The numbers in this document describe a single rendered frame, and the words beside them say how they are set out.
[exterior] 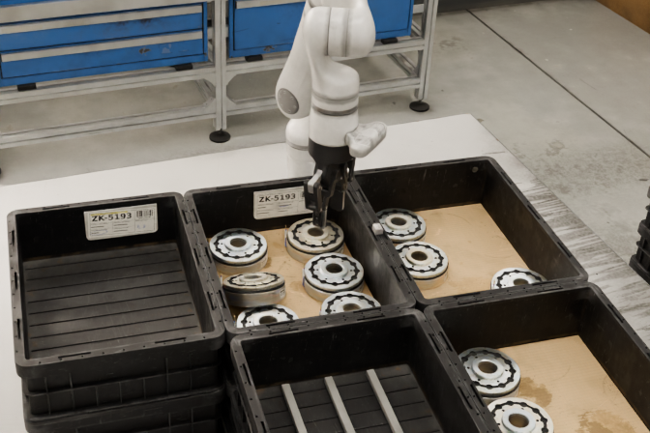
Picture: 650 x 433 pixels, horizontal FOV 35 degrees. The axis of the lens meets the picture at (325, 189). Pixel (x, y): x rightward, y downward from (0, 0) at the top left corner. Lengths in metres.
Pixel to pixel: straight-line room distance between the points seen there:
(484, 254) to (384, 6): 2.08
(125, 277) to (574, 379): 0.76
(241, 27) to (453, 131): 1.33
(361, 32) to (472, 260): 0.57
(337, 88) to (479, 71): 3.00
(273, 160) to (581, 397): 1.02
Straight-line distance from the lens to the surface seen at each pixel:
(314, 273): 1.74
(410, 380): 1.61
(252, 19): 3.66
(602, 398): 1.65
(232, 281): 1.69
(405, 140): 2.47
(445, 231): 1.93
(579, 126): 4.15
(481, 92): 4.30
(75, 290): 1.78
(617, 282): 2.11
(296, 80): 1.93
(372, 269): 1.74
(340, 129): 1.53
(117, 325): 1.70
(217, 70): 3.68
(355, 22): 1.46
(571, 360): 1.70
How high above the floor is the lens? 1.92
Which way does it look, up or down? 33 degrees down
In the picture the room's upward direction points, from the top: 3 degrees clockwise
